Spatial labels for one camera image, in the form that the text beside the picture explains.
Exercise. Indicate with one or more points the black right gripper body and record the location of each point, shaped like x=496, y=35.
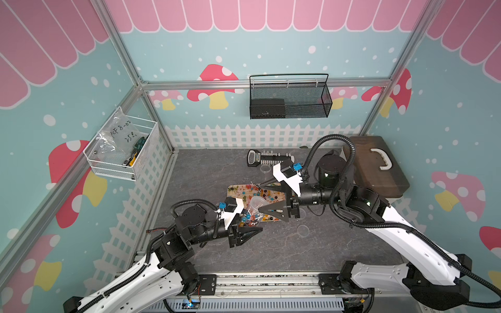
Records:
x=293, y=204

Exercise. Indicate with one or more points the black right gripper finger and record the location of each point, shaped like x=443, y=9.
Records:
x=273, y=185
x=278, y=210

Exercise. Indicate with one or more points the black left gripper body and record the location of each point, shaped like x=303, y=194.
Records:
x=233, y=235

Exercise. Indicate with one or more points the clear plastic candy jar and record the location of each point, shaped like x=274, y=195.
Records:
x=266, y=172

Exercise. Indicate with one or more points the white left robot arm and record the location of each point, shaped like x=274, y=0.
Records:
x=165, y=270

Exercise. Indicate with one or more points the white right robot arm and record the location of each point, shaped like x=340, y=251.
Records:
x=432, y=276

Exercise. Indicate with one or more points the floral rectangular tray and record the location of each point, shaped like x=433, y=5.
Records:
x=246, y=192

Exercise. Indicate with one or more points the black box in mesh basket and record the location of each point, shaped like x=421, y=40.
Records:
x=267, y=109

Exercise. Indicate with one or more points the brown lidded white storage box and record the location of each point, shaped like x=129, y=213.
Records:
x=377, y=169

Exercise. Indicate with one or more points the green tool in white basket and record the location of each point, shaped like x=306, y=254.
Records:
x=129, y=162

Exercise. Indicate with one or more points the clear plastic zip bag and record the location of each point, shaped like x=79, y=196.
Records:
x=118, y=136

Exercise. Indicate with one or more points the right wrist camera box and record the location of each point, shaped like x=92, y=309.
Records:
x=289, y=172

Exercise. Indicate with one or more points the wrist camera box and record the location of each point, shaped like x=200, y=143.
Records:
x=229, y=209
x=289, y=172

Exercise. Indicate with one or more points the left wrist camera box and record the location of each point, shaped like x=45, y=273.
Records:
x=229, y=209

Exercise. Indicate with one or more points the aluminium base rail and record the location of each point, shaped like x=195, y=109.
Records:
x=273, y=292

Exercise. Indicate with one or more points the black wire mesh basket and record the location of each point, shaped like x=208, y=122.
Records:
x=305, y=95

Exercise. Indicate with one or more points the white wire wall basket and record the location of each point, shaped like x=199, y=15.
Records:
x=112, y=166

